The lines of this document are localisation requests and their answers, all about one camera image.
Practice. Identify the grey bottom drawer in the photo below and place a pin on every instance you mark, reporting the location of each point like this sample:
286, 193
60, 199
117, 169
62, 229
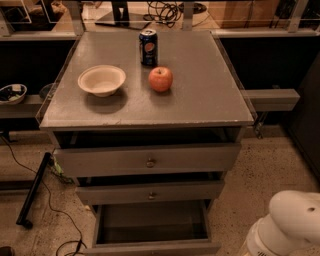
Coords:
153, 229

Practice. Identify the grey drawer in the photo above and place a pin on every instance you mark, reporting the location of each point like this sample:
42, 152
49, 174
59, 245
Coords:
152, 192
119, 161
153, 229

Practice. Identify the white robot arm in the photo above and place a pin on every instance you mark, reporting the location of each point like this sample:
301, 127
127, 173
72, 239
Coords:
293, 223

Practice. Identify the grey drawer cabinet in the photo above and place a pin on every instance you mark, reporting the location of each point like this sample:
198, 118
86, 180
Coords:
203, 106

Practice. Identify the grey top drawer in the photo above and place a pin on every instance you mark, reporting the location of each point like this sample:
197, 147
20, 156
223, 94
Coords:
119, 161

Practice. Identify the grey middle drawer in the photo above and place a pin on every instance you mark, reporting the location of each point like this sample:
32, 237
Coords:
152, 192

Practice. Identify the red apple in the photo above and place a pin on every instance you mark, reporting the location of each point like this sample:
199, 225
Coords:
160, 79

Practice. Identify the beige paper bowl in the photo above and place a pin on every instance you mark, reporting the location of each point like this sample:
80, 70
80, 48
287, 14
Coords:
101, 80

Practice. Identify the blue pepsi can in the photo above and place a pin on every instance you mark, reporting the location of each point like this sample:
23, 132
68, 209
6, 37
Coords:
148, 45

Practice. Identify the black monitor stand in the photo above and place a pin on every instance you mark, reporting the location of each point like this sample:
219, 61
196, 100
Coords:
120, 17

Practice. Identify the cardboard box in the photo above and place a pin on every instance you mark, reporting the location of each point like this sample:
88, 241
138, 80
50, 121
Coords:
243, 14

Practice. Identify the white bowl with items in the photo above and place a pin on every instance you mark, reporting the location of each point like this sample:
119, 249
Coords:
12, 94

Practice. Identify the black bar on floor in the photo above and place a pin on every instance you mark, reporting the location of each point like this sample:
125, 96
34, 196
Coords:
22, 217

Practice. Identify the dark shoe tip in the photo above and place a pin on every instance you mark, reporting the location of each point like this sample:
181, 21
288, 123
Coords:
7, 251

